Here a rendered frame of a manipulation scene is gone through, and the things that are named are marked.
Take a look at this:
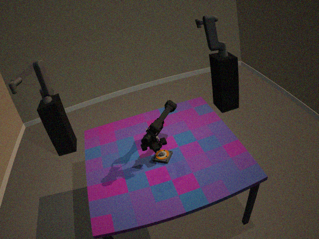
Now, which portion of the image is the orange round plate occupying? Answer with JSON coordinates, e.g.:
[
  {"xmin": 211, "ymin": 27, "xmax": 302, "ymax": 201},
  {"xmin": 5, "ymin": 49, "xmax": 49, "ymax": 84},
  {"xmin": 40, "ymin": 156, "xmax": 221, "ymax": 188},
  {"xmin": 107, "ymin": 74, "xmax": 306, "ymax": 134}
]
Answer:
[{"xmin": 156, "ymin": 149, "xmax": 169, "ymax": 160}]

